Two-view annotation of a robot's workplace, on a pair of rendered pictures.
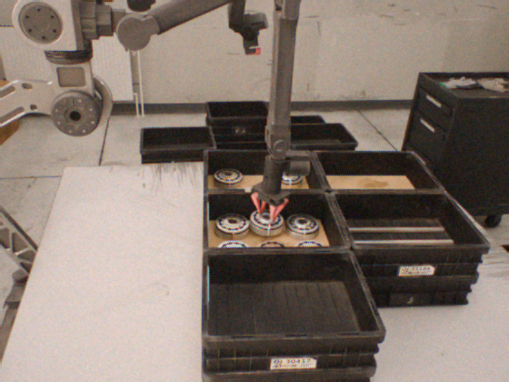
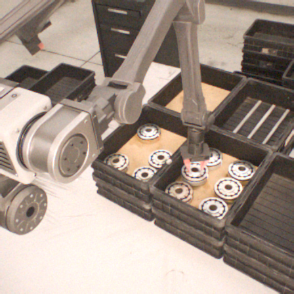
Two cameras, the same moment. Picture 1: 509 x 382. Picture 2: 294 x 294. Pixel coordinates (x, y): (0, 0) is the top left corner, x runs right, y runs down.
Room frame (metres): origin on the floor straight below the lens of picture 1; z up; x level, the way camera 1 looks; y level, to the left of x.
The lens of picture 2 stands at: (0.57, 0.79, 1.99)
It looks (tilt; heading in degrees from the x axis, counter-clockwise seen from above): 42 degrees down; 317
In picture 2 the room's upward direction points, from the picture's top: 6 degrees counter-clockwise
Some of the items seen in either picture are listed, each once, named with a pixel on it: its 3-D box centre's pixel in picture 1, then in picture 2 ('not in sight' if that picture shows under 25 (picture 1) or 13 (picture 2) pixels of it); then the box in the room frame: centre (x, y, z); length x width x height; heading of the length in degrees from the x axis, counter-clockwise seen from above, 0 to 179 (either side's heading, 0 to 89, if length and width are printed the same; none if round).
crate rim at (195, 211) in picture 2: (271, 221); (212, 170); (1.15, -0.05, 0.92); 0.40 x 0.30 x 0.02; 97
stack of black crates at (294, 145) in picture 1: (313, 167); (66, 109); (2.55, -0.34, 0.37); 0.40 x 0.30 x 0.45; 102
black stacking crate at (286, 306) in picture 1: (284, 308); (290, 214); (0.85, -0.09, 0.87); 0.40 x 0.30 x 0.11; 97
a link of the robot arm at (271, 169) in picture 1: (276, 165); (196, 132); (1.23, -0.06, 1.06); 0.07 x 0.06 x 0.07; 102
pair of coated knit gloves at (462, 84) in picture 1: (458, 82); not in sight; (2.76, -1.15, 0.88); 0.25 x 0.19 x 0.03; 102
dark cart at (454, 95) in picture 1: (464, 154); (143, 37); (2.71, -1.28, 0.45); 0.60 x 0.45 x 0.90; 102
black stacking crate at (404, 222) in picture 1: (400, 234); (258, 121); (1.20, -0.45, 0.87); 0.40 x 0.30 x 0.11; 97
